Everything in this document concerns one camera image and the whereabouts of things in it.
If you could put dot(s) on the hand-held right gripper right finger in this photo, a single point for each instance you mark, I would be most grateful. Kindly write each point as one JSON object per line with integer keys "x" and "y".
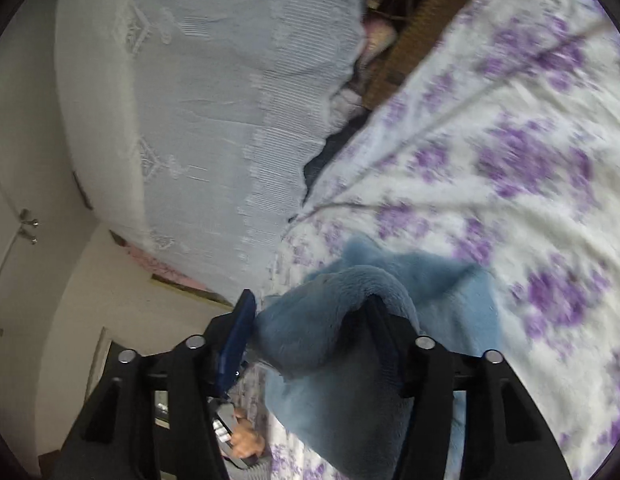
{"x": 390, "y": 340}

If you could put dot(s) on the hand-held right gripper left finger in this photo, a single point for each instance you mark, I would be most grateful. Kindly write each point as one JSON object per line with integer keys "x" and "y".
{"x": 237, "y": 342}

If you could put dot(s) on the dark cloth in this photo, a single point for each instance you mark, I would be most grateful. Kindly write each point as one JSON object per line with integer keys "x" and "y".
{"x": 325, "y": 155}

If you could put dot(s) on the person's left forearm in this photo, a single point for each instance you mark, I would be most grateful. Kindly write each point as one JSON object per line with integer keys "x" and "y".
{"x": 252, "y": 471}

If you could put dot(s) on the blue fleece zip jacket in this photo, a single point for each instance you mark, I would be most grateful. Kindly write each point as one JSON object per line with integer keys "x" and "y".
{"x": 340, "y": 300}

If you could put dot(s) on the pink patterned sheet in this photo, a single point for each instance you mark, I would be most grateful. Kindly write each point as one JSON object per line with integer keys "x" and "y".
{"x": 150, "y": 260}

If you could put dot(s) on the person's left hand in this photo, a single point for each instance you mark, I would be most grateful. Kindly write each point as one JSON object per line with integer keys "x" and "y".
{"x": 247, "y": 440}

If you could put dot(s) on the white wardrobe door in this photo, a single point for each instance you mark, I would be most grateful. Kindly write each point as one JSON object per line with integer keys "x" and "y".
{"x": 20, "y": 135}

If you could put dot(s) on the white lace cover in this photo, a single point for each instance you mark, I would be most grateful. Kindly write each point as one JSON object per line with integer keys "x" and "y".
{"x": 190, "y": 110}

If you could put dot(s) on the pile of pale clothes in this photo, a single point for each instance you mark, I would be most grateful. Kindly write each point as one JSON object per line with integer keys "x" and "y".
{"x": 377, "y": 35}

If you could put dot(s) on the purple floral white blanket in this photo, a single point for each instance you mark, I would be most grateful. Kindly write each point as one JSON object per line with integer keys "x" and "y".
{"x": 490, "y": 160}

